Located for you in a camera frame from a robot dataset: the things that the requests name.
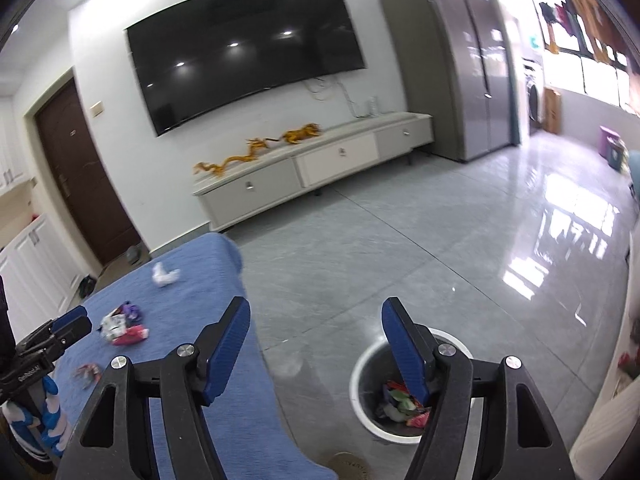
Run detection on red paper box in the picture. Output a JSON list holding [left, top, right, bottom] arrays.
[[112, 326, 150, 347]]

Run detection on golden dragon figurine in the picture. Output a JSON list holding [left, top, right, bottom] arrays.
[[194, 136, 281, 178]]

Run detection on green plastic bag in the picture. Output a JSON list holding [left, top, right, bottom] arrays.
[[387, 391, 416, 413]]

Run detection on round white trash bin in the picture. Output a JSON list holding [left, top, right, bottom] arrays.
[[349, 327, 476, 447]]

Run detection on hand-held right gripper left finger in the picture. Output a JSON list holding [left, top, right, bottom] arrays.
[[55, 296, 251, 480]]

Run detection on white sideboard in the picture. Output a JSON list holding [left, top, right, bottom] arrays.
[[570, 280, 640, 480]]

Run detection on white base cabinets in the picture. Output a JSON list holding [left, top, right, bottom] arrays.
[[0, 212, 83, 331]]

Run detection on white tissue paper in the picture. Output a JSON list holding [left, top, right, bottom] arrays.
[[151, 262, 182, 288]]

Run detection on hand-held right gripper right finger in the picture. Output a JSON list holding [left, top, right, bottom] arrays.
[[381, 297, 576, 480]]

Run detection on white wall cabinets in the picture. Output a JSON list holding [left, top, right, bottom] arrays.
[[0, 97, 31, 191]]

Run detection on dark brown door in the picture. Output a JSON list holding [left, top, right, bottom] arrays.
[[34, 80, 142, 267]]

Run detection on purple plastic bin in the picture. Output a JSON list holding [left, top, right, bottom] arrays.
[[599, 126, 623, 168]]

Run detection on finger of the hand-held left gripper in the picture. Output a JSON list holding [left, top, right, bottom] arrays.
[[47, 305, 94, 348], [14, 319, 57, 358]]

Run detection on cardboard box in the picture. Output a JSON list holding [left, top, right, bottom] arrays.
[[544, 87, 563, 135]]

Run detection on blue sofa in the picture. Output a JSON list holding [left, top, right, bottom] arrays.
[[627, 150, 640, 201]]

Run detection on round floor drain cover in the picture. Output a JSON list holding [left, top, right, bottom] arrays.
[[327, 452, 373, 480]]

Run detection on white tv console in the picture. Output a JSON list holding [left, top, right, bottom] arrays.
[[192, 111, 433, 233]]

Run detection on wall-mounted black television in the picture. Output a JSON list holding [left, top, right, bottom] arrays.
[[125, 0, 368, 137]]

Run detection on hanging clothes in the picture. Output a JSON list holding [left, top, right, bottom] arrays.
[[537, 0, 628, 66]]

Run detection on golden tiger figurine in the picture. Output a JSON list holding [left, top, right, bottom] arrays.
[[280, 122, 322, 147]]

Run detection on washing machine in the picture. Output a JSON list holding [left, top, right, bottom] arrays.
[[522, 60, 543, 133]]

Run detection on grey refrigerator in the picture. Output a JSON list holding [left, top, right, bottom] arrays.
[[374, 0, 521, 163]]

